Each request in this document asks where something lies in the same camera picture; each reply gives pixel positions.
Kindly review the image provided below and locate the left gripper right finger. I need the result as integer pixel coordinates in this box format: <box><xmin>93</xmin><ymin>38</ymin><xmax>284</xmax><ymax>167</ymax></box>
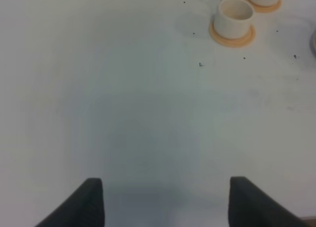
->
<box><xmin>228</xmin><ymin>177</ymin><xmax>308</xmax><ymax>227</ymax></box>

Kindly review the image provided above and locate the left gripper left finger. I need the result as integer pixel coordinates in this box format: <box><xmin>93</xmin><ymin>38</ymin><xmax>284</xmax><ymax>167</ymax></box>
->
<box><xmin>37</xmin><ymin>178</ymin><xmax>105</xmax><ymax>227</ymax></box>

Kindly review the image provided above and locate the beige round teapot saucer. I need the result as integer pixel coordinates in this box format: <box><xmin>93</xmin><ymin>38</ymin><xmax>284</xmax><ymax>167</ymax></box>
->
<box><xmin>310</xmin><ymin>30</ymin><xmax>316</xmax><ymax>56</ymax></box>

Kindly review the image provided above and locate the near orange cup coaster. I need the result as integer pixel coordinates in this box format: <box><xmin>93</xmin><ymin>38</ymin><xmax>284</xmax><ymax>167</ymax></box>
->
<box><xmin>209</xmin><ymin>22</ymin><xmax>256</xmax><ymax>48</ymax></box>

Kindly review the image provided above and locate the orange cup coaster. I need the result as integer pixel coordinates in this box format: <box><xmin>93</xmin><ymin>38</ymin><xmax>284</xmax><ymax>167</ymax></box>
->
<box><xmin>209</xmin><ymin>22</ymin><xmax>256</xmax><ymax>48</ymax></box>
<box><xmin>245</xmin><ymin>0</ymin><xmax>282</xmax><ymax>13</ymax></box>

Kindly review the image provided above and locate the near white teacup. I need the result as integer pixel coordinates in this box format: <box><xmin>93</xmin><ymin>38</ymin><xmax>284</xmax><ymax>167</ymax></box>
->
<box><xmin>213</xmin><ymin>0</ymin><xmax>255</xmax><ymax>39</ymax></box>

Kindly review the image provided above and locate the far orange cup coaster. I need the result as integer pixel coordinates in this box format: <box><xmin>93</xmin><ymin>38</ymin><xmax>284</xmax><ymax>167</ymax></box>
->
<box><xmin>245</xmin><ymin>0</ymin><xmax>282</xmax><ymax>13</ymax></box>

